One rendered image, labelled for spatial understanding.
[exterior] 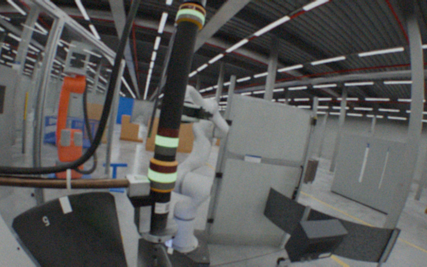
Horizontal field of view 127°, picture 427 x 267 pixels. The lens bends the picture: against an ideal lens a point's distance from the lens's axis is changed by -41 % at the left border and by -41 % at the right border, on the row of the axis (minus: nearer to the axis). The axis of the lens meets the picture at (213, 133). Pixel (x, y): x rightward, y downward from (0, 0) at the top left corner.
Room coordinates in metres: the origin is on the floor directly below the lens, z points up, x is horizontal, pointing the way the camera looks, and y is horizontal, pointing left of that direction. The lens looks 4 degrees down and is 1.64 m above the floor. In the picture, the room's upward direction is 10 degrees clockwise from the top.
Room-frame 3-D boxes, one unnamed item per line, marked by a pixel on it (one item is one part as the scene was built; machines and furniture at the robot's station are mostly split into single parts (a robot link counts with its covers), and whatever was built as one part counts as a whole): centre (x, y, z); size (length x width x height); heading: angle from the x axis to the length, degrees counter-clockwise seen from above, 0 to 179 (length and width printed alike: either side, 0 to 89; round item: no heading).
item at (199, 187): (0.86, 0.05, 1.25); 0.19 x 0.12 x 0.24; 79
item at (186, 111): (0.56, 0.10, 1.65); 0.11 x 0.10 x 0.07; 6
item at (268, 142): (2.15, -0.70, 1.10); 1.21 x 0.06 x 2.20; 96
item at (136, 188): (0.26, 0.07, 1.49); 0.09 x 0.07 x 0.10; 131
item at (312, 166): (6.19, -3.72, 0.45); 0.68 x 0.47 x 0.90; 26
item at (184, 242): (0.86, 0.08, 1.04); 0.19 x 0.19 x 0.18
